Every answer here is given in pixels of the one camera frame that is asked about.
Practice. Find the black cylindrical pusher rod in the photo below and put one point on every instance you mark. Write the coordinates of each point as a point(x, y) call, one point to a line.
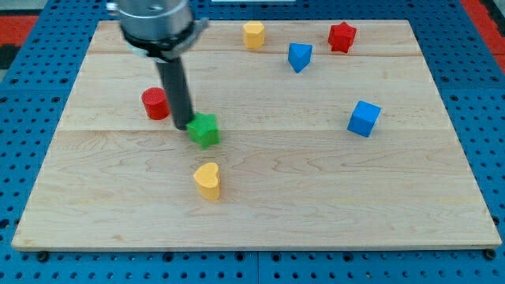
point(172, 75)

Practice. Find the yellow heart block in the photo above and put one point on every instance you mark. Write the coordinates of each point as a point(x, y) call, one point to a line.
point(207, 179)

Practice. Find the red star block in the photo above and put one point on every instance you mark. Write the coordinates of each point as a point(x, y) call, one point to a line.
point(341, 37)

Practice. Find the red cylinder block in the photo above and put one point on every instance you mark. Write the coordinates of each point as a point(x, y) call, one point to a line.
point(155, 103)

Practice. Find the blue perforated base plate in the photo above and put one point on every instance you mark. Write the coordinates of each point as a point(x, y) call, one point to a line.
point(466, 72)

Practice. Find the blue cube block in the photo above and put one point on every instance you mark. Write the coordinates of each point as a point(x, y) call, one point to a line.
point(363, 118)

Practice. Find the green star block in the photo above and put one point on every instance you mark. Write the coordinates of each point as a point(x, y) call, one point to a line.
point(203, 130)

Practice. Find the blue triangle block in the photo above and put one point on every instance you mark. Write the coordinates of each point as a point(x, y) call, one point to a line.
point(299, 56)

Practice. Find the yellow hexagon block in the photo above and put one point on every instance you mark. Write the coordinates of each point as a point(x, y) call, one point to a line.
point(253, 34)

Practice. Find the light wooden board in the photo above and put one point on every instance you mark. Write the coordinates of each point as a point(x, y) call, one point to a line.
point(292, 176)

